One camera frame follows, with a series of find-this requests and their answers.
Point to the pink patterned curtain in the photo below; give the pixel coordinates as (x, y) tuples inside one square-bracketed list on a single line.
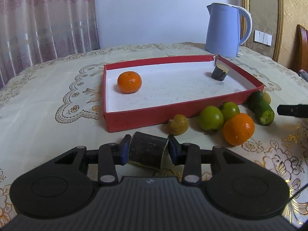
[(36, 31)]

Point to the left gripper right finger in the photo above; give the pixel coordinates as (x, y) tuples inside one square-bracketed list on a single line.
[(193, 157)]

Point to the green cucumber piece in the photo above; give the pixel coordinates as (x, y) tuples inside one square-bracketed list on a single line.
[(262, 110)]

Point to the red shallow cardboard box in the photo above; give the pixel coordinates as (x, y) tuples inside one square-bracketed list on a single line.
[(171, 85)]

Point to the yellow-brown small pear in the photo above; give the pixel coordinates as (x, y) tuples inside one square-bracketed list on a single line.
[(178, 125)]

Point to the cream embroidered tablecloth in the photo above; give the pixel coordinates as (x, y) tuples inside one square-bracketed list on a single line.
[(53, 107)]

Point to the wooden headboard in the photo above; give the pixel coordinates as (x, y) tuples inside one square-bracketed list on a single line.
[(301, 50)]

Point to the white wall switch panel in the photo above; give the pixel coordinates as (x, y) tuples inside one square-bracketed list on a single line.
[(263, 38)]

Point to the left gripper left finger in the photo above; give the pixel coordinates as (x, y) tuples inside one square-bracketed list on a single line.
[(71, 168)]

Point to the gold framed wall panel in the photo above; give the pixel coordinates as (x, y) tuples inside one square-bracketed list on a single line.
[(267, 17)]

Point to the orange tangerine on table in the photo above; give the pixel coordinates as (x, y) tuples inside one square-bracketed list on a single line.
[(238, 129)]

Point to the green round fruit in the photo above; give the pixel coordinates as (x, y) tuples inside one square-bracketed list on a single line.
[(210, 119), (229, 110)]

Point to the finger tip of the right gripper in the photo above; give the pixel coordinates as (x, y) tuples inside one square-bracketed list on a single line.
[(298, 111)]

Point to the orange tangerine in box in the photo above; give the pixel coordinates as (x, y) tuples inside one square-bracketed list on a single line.
[(129, 82)]

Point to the small yellow-brown fruit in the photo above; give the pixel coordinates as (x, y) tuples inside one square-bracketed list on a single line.
[(266, 97)]

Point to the blue electric kettle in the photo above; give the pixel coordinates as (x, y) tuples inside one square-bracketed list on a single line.
[(223, 34)]

